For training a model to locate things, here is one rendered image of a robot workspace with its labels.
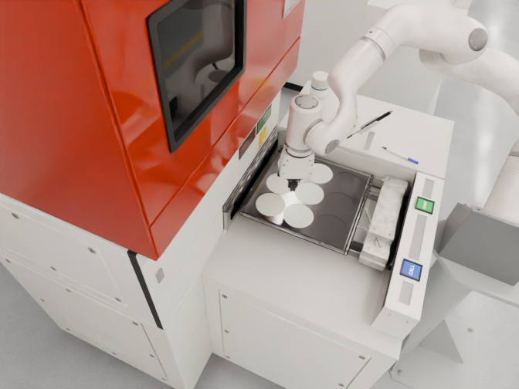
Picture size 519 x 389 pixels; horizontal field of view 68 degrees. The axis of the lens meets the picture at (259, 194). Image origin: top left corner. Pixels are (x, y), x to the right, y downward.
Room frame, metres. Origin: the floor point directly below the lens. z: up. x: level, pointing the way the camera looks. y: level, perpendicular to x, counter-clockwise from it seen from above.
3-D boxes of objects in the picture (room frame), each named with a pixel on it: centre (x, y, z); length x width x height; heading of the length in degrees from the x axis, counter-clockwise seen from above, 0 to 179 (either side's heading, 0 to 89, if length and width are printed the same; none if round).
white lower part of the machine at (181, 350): (0.91, 0.42, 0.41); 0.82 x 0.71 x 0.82; 159
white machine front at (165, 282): (0.79, 0.10, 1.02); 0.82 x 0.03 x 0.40; 159
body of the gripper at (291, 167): (0.83, -0.10, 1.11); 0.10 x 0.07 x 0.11; 96
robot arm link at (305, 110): (0.83, -0.11, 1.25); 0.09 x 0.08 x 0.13; 40
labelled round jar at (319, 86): (1.37, -0.21, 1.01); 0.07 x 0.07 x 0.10
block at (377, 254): (0.66, -0.37, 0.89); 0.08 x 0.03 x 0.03; 69
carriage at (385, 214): (0.81, -0.43, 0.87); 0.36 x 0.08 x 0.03; 159
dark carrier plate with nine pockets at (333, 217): (0.89, -0.17, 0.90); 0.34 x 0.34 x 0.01; 69
